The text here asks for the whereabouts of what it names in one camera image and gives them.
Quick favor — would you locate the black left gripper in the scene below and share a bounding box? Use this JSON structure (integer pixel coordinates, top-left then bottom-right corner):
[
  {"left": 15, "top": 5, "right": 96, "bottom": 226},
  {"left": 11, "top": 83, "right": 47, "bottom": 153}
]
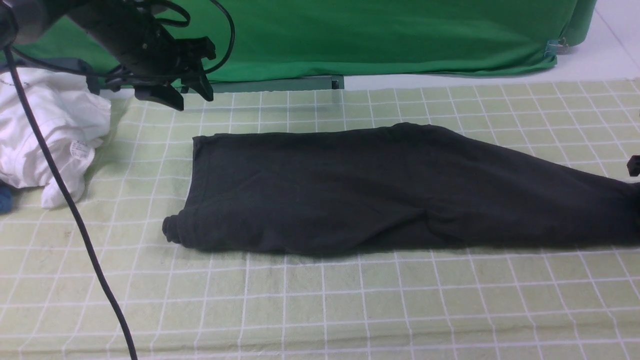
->
[{"left": 70, "top": 0, "right": 217, "bottom": 112}]

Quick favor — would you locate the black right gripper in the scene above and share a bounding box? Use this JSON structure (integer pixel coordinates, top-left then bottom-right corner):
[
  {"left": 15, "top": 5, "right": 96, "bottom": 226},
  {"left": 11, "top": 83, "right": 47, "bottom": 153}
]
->
[{"left": 627, "top": 155, "right": 640, "bottom": 177}]

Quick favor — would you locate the dark gray long-sleeve shirt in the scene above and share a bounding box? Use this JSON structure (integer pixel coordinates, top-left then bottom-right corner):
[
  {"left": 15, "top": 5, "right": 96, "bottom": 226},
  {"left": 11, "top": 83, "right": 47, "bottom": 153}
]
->
[{"left": 162, "top": 123, "right": 639, "bottom": 257}]

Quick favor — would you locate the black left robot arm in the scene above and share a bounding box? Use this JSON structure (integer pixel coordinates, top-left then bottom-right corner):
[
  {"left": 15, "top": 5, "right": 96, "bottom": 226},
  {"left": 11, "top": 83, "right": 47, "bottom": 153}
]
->
[{"left": 1, "top": 0, "right": 217, "bottom": 111}]

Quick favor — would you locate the crumpled white shirt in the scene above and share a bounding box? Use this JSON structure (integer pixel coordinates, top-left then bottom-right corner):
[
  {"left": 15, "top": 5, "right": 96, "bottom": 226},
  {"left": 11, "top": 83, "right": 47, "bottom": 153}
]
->
[{"left": 0, "top": 67, "right": 112, "bottom": 209}]

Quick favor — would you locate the gray garment behind white shirt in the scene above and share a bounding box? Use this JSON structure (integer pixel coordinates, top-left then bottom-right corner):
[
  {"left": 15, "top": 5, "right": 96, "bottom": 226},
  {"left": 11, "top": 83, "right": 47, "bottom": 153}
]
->
[{"left": 14, "top": 57, "right": 101, "bottom": 95}]

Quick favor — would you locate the green backdrop cloth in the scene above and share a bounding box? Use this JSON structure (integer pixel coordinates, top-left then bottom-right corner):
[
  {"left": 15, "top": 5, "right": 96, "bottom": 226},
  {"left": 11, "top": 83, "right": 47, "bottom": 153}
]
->
[{"left": 13, "top": 0, "right": 595, "bottom": 82}]

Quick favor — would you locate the blue binder clip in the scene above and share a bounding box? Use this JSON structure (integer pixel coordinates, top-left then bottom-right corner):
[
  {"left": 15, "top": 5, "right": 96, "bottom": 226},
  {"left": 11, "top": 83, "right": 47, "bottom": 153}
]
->
[{"left": 542, "top": 38, "right": 570, "bottom": 59}]

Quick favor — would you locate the dark green metal base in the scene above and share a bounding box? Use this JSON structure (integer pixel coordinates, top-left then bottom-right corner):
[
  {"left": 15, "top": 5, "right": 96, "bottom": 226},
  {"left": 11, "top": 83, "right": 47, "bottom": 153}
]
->
[{"left": 209, "top": 75, "right": 345, "bottom": 94}]

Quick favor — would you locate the blue cloth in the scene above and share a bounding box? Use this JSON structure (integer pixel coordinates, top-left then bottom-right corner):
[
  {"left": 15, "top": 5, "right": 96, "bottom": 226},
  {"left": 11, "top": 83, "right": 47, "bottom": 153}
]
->
[{"left": 0, "top": 180, "right": 14, "bottom": 215}]

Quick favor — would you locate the light green checkered tablecloth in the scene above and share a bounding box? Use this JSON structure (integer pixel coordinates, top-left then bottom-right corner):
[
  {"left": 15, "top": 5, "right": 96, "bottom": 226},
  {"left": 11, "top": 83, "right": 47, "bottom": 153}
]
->
[{"left": 0, "top": 80, "right": 640, "bottom": 360}]

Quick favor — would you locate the black cable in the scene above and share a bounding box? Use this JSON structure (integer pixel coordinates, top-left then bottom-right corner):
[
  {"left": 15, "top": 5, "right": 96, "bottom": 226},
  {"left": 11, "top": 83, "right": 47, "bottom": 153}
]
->
[{"left": 2, "top": 0, "right": 236, "bottom": 360}]

